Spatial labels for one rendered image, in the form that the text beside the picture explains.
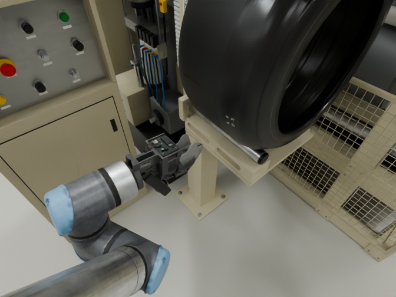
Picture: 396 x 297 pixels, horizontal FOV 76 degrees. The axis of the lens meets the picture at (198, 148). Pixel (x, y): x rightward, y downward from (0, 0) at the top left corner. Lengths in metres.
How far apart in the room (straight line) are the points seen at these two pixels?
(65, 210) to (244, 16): 0.48
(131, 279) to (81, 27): 0.87
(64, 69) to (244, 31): 0.77
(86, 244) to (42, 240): 1.29
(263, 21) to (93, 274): 0.49
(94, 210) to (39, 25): 0.70
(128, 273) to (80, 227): 0.14
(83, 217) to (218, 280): 1.14
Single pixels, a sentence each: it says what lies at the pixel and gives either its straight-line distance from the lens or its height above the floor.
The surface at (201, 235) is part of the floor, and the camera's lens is 1.65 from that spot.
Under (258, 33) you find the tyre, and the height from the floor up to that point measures 1.32.
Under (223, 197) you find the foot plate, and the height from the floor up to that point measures 0.02.
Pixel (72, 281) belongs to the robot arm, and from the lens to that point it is 0.41.
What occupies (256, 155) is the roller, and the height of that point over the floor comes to 0.91.
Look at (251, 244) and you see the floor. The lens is 1.66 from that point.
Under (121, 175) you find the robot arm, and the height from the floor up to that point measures 1.10.
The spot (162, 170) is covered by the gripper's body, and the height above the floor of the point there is 1.06.
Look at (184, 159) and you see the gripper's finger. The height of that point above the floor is 1.03.
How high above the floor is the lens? 1.52
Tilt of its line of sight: 48 degrees down
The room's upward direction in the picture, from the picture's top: straight up
